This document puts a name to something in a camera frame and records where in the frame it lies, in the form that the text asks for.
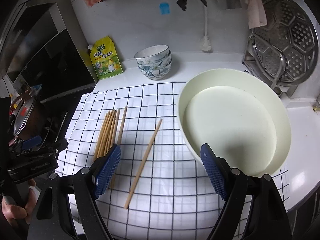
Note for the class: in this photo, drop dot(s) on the black stove cooktop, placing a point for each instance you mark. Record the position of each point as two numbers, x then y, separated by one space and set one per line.
44 48

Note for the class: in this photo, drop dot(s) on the lone wooden chopstick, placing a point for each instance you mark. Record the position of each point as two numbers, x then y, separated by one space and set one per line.
142 164

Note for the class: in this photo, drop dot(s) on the bottom floral ceramic bowl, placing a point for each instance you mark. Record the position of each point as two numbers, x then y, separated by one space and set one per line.
155 73

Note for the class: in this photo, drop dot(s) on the pink hanging cloth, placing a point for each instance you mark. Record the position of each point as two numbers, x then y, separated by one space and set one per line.
256 14

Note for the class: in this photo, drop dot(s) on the floral ceramic bowl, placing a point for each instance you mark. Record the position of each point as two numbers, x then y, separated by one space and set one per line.
157 64
155 73
155 52

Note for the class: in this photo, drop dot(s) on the middle floral ceramic bowl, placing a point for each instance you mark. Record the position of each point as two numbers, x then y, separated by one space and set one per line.
157 64

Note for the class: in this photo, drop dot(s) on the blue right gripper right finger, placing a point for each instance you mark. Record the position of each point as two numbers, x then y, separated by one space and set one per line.
215 168

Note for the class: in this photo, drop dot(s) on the pot with glass lid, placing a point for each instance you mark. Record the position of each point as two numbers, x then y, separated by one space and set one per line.
29 116

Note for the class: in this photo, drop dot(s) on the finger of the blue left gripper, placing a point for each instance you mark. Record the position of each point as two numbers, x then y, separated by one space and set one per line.
32 142

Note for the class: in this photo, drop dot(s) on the white black grid cloth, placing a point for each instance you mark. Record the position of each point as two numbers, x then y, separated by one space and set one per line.
174 198

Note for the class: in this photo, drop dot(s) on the top floral ceramic bowl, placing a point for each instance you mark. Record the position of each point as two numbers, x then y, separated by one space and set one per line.
155 52

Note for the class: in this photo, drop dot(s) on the person's left hand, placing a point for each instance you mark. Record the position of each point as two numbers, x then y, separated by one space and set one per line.
14 213

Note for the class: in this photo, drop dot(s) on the cream round basin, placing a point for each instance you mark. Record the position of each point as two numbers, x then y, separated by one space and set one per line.
239 116

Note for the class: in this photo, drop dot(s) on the blue wall sticker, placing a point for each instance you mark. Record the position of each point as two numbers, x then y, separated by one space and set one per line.
164 8

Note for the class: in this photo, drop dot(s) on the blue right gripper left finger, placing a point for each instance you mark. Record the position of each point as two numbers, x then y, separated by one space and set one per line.
105 168

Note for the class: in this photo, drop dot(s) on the yellow seasoning pouch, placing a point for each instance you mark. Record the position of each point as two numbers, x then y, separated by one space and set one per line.
104 58

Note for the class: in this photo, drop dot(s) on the perforated steel steamer tray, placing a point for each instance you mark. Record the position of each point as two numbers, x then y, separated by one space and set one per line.
291 31

